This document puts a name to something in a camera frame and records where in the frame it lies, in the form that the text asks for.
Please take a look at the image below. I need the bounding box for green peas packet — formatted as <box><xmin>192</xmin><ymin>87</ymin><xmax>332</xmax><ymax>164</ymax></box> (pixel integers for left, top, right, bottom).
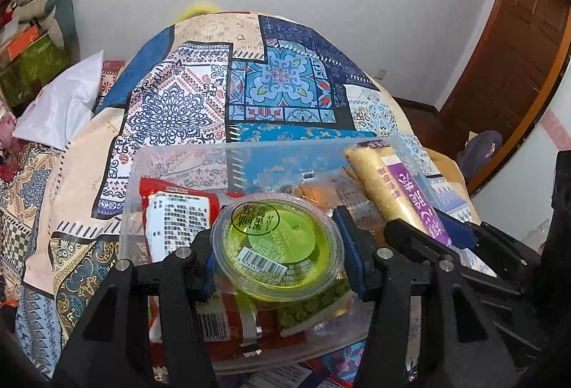
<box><xmin>276</xmin><ymin>274</ymin><xmax>356</xmax><ymax>337</ymax></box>

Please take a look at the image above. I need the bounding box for pink plush toy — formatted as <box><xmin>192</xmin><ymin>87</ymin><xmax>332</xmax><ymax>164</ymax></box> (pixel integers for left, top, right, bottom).
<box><xmin>0</xmin><ymin>101</ymin><xmax>16</xmax><ymax>152</ymax></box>

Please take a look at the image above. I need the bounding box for patchwork patterned bed quilt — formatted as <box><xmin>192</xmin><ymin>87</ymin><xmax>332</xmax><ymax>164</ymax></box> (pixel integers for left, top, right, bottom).
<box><xmin>1</xmin><ymin>12</ymin><xmax>477</xmax><ymax>378</ymax></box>

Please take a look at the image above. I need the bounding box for clear plastic storage box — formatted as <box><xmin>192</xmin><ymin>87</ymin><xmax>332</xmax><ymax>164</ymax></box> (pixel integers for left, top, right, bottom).
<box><xmin>117</xmin><ymin>137</ymin><xmax>447</xmax><ymax>376</ymax></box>

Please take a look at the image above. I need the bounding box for white wardrobe sliding door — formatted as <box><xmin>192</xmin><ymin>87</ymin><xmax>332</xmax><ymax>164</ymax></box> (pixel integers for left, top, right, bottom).
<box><xmin>471</xmin><ymin>71</ymin><xmax>571</xmax><ymax>251</ymax></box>

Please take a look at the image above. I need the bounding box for purple yellow roll cake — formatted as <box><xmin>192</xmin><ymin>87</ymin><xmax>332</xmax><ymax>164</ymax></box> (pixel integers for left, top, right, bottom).
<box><xmin>344</xmin><ymin>141</ymin><xmax>452</xmax><ymax>246</ymax></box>

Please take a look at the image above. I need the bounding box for green jelly cup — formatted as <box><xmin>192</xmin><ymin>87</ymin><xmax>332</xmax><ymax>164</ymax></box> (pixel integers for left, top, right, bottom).
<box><xmin>210</xmin><ymin>193</ymin><xmax>344</xmax><ymax>304</ymax></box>

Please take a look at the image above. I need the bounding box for wooden door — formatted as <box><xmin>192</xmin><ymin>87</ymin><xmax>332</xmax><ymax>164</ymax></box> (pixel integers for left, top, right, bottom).
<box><xmin>438</xmin><ymin>0</ymin><xmax>571</xmax><ymax>157</ymax></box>

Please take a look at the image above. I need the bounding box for yellow object behind bed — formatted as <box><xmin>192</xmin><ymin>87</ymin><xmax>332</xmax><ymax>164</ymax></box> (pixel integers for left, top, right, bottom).
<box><xmin>176</xmin><ymin>1</ymin><xmax>220</xmax><ymax>23</ymax></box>

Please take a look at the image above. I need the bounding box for red snack packet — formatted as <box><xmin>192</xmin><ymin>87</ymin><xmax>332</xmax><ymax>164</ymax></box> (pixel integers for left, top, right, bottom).
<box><xmin>138</xmin><ymin>178</ymin><xmax>307</xmax><ymax>362</ymax></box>

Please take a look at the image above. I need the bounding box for white pillow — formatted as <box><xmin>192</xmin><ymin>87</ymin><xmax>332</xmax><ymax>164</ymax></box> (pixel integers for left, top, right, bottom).
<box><xmin>12</xmin><ymin>50</ymin><xmax>103</xmax><ymax>150</ymax></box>

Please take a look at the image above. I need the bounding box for pile of clothes and boxes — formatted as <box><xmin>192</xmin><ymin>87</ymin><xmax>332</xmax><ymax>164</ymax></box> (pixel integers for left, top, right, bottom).
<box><xmin>1</xmin><ymin>0</ymin><xmax>80</xmax><ymax>115</ymax></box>

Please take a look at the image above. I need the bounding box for wall power socket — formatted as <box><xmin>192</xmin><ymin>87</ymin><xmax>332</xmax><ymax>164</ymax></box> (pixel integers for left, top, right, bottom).
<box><xmin>375</xmin><ymin>68</ymin><xmax>387</xmax><ymax>81</ymax></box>

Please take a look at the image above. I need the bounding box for bag of orange fried balls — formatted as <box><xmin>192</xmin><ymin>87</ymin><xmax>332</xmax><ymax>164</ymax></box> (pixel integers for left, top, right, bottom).
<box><xmin>284</xmin><ymin>179</ymin><xmax>385</xmax><ymax>231</ymax></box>

